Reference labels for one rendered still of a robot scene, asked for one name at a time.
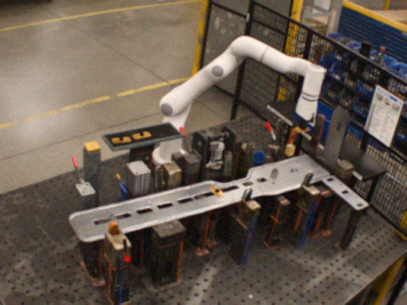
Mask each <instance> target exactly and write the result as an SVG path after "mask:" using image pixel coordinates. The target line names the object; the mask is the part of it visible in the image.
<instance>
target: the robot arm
mask: <svg viewBox="0 0 407 305"><path fill-rule="evenodd" d="M247 57H252V58H254V59H256V60H258V61H260V62H262V63H264V64H266V66H268V67H270V68H272V69H274V70H277V71H278V72H281V73H296V74H300V75H301V76H304V77H305V80H304V83H303V84H304V86H303V90H302V94H301V95H300V98H299V101H298V103H297V107H296V109H297V110H296V112H297V113H298V116H299V126H298V128H301V127H302V131H303V130H306V129H307V125H308V123H314V117H315V113H316V110H317V99H318V96H319V94H320V92H319V91H320V88H321V84H322V82H321V81H322V80H323V79H324V73H323V72H324V69H323V68H322V67H321V66H319V65H314V64H312V63H310V62H308V61H306V60H302V59H299V58H293V57H289V56H286V55H285V54H283V53H281V52H279V51H277V50H274V49H272V48H270V47H269V46H267V45H265V44H263V43H262V42H260V41H258V40H256V39H254V38H251V37H249V36H242V37H240V38H237V39H236V40H235V41H234V42H233V43H232V44H231V45H230V47H229V48H228V49H227V50H225V52H224V53H223V54H222V55H221V56H219V57H218V58H217V59H215V60H214V61H213V62H211V63H210V64H209V65H207V66H206V67H204V68H203V69H202V70H201V71H200V72H198V73H197V74H196V75H194V76H193V77H192V78H190V79H189V80H187V81H186V82H185V83H184V84H183V85H181V86H178V87H176V88H174V89H173V90H171V91H170V92H169V93H168V94H167V95H166V96H165V97H163V99H162V100H161V101H160V105H159V107H160V111H161V112H162V113H163V114H164V115H165V116H164V119H163V123H165V122H171V123H172V124H173V125H174V126H175V127H176V128H177V129H178V130H179V131H180V127H183V128H184V125H185V121H186V118H187V116H188V113H189V112H190V109H191V106H192V103H193V100H194V99H195V98H197V97H198V96H200V95H202V94H203V93H204V92H205V91H206V90H207V89H209V88H210V87H211V86H213V85H215V84H216V83H218V82H219V81H221V80H223V79H224V78H226V77H227V76H228V75H229V74H231V73H232V72H233V71H234V70H235V69H236V68H237V67H238V66H239V65H240V64H241V63H242V62H243V61H244V60H245V59H246V58H247ZM181 149H182V139H176V140H172V141H168V142H161V144H160V147H159V148H157V149H155V150H154V152H153V158H154V160H155V161H156V162H157V163H159V164H162V163H168V162H171V159H172V153H176V152H182V154H185V152H184V151H183V150H181Z"/></svg>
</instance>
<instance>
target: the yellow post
mask: <svg viewBox="0 0 407 305"><path fill-rule="evenodd" d="M405 218H406V215H405V214H404V215H403V218H402V221H403V222H404V221H405V222H404V223H406V224H407V218H406V220H405ZM402 221H401V222H400V226H402V225H403V222H402ZM396 232H397V233H398V234H399V235H400V236H401V237H402V238H403V240H404V239H405V240H407V238H406V237H405V236H404V235H402V234H401V233H400V232H399V231H397V230H396ZM405 256H406V255H404V256H403V258H401V259H400V260H398V261H397V263H395V264H394V265H393V266H392V267H391V268H390V269H389V270H387V271H386V272H385V273H384V274H383V275H382V276H381V277H380V278H378V279H377V280H376V281H374V282H373V285H372V286H371V289H370V291H371V290H374V291H375V293H377V295H378V296H377V298H376V300H375V301H374V302H373V303H372V304H371V305H381V303H382V302H383V300H384V297H385V295H386V294H387V291H388V290H389V288H390V285H391V283H392V281H393V280H394V278H395V276H396V274H397V273H398V270H399V269H400V265H401V263H402V262H403V260H404V257H405ZM370 291H369V292H370Z"/></svg>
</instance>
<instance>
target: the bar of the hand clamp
mask: <svg viewBox="0 0 407 305"><path fill-rule="evenodd" d="M286 126H287V123H286V122H285V120H283V119H280V120H277V127H276V133H275V146H276V147H277V151H278V150H280V151H282V145H283V128H286ZM278 145H279V146H280V147H281V148H280V149H278Z"/></svg>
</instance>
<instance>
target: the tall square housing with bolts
mask: <svg viewBox="0 0 407 305"><path fill-rule="evenodd" d="M149 181H150V171H149V169H148V168H147V167H146V166H145V164H144V163H143V162H142V161H137V162H134V163H128V164H127V165H126V186H127V187H128V189H126V200H131V199H135V198H140V197H143V196H146V195H147V194H148V193H149V192H148V189H149ZM137 212H138V214H141V213H145V212H146V209H143V210H140V211H137Z"/></svg>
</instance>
